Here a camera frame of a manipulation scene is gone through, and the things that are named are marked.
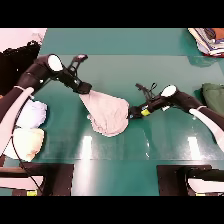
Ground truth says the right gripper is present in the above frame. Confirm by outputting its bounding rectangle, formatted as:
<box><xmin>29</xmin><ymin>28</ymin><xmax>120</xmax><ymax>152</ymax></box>
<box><xmin>128</xmin><ymin>104</ymin><xmax>151</xmax><ymax>120</ymax></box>

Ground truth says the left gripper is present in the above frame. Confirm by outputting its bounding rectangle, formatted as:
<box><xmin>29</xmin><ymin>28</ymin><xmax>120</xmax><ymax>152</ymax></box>
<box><xmin>73</xmin><ymin>79</ymin><xmax>93</xmax><ymax>96</ymax></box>

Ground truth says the beige grey shirt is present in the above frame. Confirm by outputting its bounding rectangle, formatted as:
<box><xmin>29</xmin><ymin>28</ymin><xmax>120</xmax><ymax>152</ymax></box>
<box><xmin>79</xmin><ymin>90</ymin><xmax>131</xmax><ymax>138</ymax></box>

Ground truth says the white garment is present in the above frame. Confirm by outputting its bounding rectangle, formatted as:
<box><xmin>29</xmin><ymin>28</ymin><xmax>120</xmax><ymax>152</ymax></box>
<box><xmin>14</xmin><ymin>98</ymin><xmax>49</xmax><ymax>130</ymax></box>

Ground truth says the black garment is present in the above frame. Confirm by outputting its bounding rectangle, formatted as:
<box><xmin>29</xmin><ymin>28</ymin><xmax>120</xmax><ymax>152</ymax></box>
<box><xmin>0</xmin><ymin>40</ymin><xmax>42</xmax><ymax>97</ymax></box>

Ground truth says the green garment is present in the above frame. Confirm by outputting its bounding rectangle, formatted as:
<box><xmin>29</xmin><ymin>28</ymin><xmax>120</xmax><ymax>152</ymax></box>
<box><xmin>201</xmin><ymin>82</ymin><xmax>224</xmax><ymax>118</ymax></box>

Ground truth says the heap of clothes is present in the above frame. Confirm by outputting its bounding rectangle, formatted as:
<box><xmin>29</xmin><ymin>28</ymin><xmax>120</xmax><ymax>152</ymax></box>
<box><xmin>187</xmin><ymin>27</ymin><xmax>224</xmax><ymax>59</ymax></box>

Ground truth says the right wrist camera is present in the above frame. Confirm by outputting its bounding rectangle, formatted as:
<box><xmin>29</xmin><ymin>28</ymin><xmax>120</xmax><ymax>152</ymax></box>
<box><xmin>134</xmin><ymin>82</ymin><xmax>158</xmax><ymax>102</ymax></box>

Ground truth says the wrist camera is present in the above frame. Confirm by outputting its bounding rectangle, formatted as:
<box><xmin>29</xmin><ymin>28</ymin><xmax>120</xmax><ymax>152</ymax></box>
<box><xmin>67</xmin><ymin>54</ymin><xmax>89</xmax><ymax>77</ymax></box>
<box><xmin>134</xmin><ymin>82</ymin><xmax>158</xmax><ymax>102</ymax></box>

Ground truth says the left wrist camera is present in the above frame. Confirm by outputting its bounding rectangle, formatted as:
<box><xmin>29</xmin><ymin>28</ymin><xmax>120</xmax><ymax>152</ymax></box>
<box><xmin>67</xmin><ymin>54</ymin><xmax>89</xmax><ymax>77</ymax></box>

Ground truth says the black cable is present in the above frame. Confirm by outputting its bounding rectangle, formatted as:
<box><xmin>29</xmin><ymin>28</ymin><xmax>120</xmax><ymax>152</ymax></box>
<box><xmin>10</xmin><ymin>123</ymin><xmax>45</xmax><ymax>197</ymax></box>

